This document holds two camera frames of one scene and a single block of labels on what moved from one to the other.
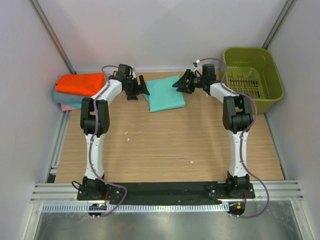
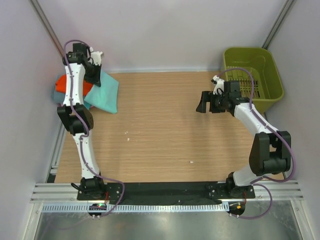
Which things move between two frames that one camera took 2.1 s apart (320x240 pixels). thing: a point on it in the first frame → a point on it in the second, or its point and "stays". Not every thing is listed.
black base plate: x=164 y=192 stays
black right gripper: x=191 y=81 → x=213 y=103
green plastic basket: x=252 y=71 stays
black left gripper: x=136 y=86 → x=94 y=74
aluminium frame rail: x=67 y=192 stays
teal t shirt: x=162 y=96 → x=105 y=97
